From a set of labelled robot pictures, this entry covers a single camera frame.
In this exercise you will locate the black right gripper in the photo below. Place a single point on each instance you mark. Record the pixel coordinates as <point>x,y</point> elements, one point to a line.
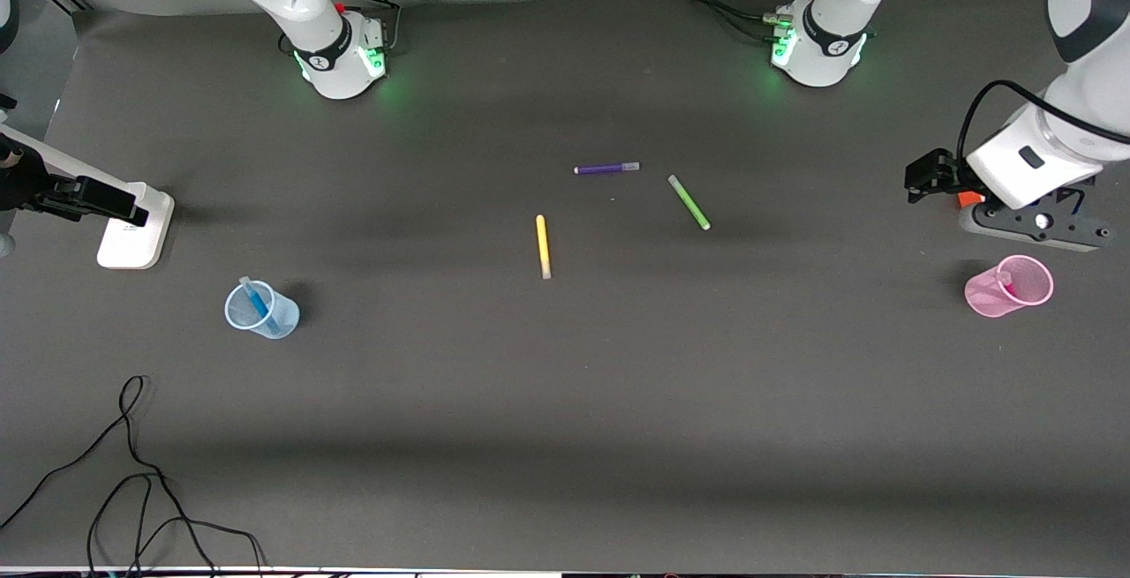
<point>26,183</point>

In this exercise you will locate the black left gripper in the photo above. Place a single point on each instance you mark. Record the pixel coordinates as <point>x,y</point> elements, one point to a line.
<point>937,174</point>

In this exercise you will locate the pink marker pen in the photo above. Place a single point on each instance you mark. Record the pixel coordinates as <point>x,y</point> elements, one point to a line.
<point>1005,278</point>

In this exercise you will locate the blue marker pen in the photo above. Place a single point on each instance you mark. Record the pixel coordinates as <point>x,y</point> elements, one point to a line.
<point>261,306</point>

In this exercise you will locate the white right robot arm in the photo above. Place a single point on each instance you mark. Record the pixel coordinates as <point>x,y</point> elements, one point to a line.
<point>331,48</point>

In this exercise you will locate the colourful puzzle cube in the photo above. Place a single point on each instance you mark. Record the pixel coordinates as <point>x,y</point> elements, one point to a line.
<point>969,199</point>

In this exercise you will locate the translucent pink plastic cup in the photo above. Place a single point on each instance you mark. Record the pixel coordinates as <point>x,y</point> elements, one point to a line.
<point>993,294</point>

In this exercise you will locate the translucent blue plastic cup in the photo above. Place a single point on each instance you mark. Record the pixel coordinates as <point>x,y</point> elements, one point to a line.
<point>265,318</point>

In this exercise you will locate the green marker pen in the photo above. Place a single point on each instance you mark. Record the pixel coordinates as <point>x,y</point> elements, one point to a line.
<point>689,201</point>

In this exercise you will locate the purple marker pen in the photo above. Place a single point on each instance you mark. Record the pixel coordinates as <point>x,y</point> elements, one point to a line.
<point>605,168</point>

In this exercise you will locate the yellow marker pen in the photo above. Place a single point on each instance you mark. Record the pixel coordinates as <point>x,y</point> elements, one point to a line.
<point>543,247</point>

